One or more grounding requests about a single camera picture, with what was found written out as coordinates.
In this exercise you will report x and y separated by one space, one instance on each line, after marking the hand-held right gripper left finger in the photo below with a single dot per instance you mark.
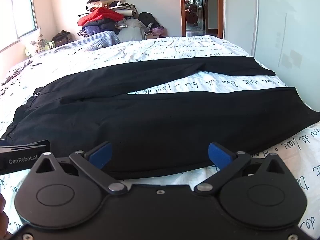
101 155

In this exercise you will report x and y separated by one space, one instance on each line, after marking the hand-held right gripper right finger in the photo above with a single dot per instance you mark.
220 156

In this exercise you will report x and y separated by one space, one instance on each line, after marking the black pants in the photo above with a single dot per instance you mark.
150 120

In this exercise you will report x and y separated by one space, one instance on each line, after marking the person's left hand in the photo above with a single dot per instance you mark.
3 217

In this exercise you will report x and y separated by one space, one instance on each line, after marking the zebra print blanket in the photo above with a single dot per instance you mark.
17 70

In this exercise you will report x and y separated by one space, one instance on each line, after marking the blue knitted blanket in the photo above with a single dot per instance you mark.
100 41

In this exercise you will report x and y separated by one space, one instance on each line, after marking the floral pillow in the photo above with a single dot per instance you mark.
37 42

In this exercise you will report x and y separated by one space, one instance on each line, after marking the white script-printed bed quilt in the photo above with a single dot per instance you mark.
175 47

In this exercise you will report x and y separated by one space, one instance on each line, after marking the green plastic chair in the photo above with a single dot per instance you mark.
52 44

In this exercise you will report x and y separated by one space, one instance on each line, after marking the brown bag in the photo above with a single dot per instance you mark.
62 37

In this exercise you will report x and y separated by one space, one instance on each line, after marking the grey bag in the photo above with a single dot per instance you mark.
130 33

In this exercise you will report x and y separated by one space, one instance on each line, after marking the navy jacket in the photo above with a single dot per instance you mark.
97 27

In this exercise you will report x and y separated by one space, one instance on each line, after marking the pink bag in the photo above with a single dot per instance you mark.
157 32

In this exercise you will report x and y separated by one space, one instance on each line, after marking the red jacket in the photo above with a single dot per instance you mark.
100 15

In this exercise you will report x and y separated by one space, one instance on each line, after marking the white wardrobe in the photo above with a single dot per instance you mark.
240 17

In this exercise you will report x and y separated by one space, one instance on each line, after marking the window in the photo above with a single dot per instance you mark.
22 15

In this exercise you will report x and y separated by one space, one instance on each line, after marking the black backpack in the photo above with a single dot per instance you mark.
147 18

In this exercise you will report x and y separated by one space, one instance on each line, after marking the white bag with black trim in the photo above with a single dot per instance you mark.
125 11

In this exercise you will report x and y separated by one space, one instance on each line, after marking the cream folded cloth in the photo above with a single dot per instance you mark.
100 4

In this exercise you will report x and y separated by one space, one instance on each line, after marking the dark wooden door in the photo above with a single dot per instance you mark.
200 5

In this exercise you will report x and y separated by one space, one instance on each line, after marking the brown wooden door frame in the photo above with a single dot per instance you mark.
182 5

